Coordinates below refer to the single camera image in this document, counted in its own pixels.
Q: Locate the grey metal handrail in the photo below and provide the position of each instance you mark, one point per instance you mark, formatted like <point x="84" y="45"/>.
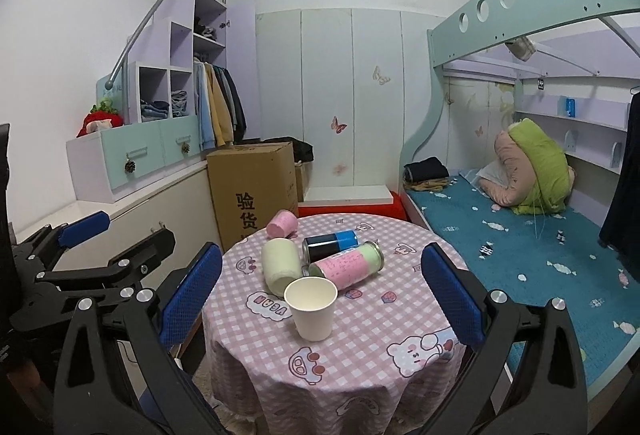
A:
<point x="150" y="10"/>

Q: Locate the folded jeans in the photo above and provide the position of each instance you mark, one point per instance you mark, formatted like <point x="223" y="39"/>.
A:
<point x="154" y="108"/>
<point x="179" y="102"/>

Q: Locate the dark folded clothes on shelf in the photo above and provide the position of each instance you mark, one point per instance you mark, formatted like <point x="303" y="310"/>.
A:
<point x="205" y="30"/>

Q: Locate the pale yellow cup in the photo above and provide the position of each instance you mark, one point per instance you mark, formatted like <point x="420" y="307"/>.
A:
<point x="279" y="265"/>

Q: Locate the white paper cup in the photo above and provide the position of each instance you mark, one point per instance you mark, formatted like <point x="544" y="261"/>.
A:
<point x="311" y="315"/>

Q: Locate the pile of dark folded clothes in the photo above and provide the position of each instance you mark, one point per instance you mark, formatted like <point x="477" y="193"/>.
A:
<point x="425" y="170"/>

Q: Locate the white pillow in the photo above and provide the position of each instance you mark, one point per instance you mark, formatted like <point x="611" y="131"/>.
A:
<point x="490" y="175"/>

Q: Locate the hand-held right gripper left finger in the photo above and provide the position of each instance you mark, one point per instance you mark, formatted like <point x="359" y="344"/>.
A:
<point x="192" y="295"/>

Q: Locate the grey cloth bundle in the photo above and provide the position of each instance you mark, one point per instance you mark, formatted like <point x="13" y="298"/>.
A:
<point x="521" y="47"/>

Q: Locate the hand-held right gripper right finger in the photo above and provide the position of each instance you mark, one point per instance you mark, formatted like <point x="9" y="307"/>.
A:
<point x="452" y="295"/>

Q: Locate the red stool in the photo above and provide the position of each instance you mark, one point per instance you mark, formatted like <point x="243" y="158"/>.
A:
<point x="360" y="210"/>

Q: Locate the mint green bunk bed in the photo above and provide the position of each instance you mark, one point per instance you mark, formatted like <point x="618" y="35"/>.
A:
<point x="460" y="40"/>

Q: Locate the dark hanging jackets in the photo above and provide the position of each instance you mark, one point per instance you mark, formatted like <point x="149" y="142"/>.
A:
<point x="236" y="100"/>

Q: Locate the white wardrobe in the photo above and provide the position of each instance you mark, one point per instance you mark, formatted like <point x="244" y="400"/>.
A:
<point x="325" y="90"/>

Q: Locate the red plush toy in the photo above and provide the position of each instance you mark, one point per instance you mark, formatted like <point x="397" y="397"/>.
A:
<point x="100" y="120"/>

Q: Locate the purple staircase cabinet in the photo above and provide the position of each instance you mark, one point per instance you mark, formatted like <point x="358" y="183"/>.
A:
<point x="150" y="150"/>

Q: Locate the pink checkered tablecloth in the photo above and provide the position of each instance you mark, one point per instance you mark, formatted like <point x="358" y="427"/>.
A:
<point x="360" y="345"/>

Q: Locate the butterfly wall sticker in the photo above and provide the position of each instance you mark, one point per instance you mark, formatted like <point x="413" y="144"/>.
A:
<point x="340" y="168"/>
<point x="381" y="75"/>
<point x="338" y="124"/>

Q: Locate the pink cup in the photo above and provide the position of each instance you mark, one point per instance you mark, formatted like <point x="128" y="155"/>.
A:
<point x="281" y="223"/>

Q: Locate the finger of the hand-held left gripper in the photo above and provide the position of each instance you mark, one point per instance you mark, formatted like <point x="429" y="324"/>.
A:
<point x="82" y="224"/>
<point x="150" y="247"/>

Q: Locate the white board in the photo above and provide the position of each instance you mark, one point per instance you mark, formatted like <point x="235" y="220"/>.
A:
<point x="350" y="194"/>

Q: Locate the black cloth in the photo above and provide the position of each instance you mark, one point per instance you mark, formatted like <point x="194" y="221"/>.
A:
<point x="300" y="149"/>

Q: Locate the green and pink rolled quilt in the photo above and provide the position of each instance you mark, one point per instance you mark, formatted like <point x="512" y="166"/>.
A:
<point x="540" y="165"/>

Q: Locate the small cardboard box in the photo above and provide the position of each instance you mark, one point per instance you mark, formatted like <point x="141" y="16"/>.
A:
<point x="301" y="180"/>

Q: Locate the blue printed bed sheet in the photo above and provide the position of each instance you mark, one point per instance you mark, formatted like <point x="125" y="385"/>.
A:
<point x="525" y="255"/>

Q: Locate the white low cabinet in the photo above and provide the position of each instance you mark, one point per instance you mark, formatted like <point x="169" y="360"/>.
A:
<point x="140" y="210"/>

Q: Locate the black and blue can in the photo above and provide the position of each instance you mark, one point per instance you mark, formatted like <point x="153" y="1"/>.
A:
<point x="330" y="244"/>

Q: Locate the pine cone drawer knob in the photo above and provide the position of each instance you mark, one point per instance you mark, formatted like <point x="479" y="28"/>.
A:
<point x="186" y="147"/>
<point x="131" y="165"/>

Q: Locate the small blue box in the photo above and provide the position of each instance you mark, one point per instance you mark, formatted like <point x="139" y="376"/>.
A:
<point x="570" y="106"/>

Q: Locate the yellow hanging jacket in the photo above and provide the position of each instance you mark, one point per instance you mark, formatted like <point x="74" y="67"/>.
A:
<point x="221" y="110"/>

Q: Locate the pink and green can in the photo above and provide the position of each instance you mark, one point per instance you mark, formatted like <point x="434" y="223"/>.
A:
<point x="347" y="267"/>

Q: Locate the dark hanging garment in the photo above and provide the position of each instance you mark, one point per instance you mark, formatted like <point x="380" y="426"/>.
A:
<point x="622" y="195"/>

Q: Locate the large cardboard box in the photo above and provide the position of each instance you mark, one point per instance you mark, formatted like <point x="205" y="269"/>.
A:
<point x="250" y="185"/>

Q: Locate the light blue hanging shirt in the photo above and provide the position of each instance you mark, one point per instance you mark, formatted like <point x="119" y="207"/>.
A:
<point x="201" y="110"/>

